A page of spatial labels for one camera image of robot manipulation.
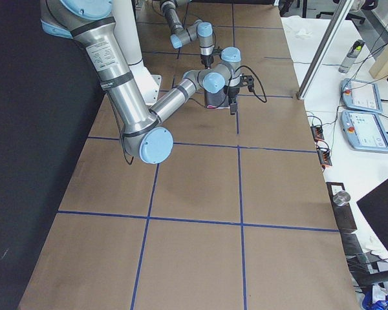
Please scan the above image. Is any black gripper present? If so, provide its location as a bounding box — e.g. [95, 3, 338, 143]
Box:
[200, 54, 213, 68]
[228, 87, 239, 115]

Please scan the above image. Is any pink square towel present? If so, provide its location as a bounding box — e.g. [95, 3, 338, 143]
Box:
[205, 97, 229, 109]

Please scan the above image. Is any far orange black connector box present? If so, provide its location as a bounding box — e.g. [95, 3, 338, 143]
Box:
[310, 125, 325, 141]

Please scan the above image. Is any orange black connector box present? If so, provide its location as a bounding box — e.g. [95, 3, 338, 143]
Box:
[310, 125, 325, 141]
[316, 147, 332, 169]

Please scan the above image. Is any white crumpled cloth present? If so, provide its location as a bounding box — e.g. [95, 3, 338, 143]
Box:
[281, 15, 313, 39]

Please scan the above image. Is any near orange black connector box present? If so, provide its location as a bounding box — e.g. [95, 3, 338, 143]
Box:
[316, 147, 332, 169]

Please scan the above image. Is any brown paper table cover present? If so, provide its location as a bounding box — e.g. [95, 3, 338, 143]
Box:
[19, 3, 358, 309]

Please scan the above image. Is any far teach pendant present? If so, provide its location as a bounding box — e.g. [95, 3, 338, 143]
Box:
[340, 78, 383, 114]

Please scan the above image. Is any teach pendant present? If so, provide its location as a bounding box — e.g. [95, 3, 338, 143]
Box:
[340, 78, 383, 114]
[341, 110, 388, 153]

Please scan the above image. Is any near teach pendant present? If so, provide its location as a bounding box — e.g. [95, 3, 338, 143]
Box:
[341, 110, 388, 153]

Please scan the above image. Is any small metal cup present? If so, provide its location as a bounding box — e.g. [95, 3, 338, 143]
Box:
[332, 191, 351, 207]

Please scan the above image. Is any black metal block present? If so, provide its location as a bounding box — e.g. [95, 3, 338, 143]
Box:
[326, 181, 357, 233]

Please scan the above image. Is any black computer monitor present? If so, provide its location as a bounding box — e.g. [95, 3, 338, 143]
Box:
[357, 179, 388, 251]

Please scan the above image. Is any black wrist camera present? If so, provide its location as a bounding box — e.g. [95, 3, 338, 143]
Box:
[240, 75, 255, 92]

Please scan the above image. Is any right black braided cable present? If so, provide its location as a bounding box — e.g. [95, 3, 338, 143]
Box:
[224, 65, 268, 104]

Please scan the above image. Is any aluminium frame post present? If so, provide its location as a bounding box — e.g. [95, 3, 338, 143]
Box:
[297, 0, 354, 100]

